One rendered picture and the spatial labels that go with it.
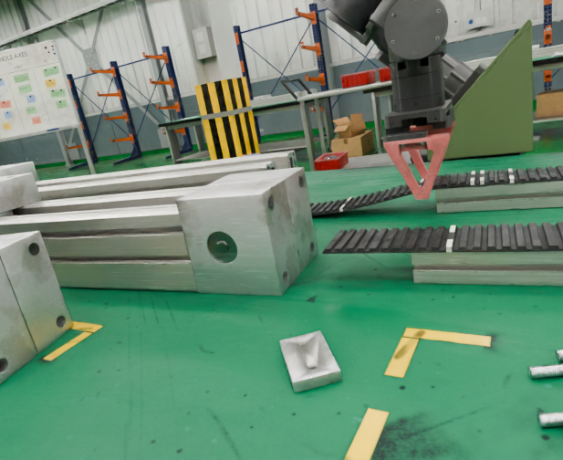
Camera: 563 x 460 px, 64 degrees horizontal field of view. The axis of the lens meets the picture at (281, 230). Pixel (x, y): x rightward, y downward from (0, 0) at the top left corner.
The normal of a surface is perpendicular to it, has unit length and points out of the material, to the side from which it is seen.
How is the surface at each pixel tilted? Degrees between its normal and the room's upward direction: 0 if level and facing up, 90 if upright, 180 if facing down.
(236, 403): 0
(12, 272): 90
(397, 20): 90
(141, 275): 90
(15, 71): 90
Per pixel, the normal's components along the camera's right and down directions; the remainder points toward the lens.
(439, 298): -0.18, -0.94
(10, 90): -0.15, 0.32
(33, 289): 0.95, -0.09
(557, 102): -0.59, 0.33
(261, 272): -0.40, 0.34
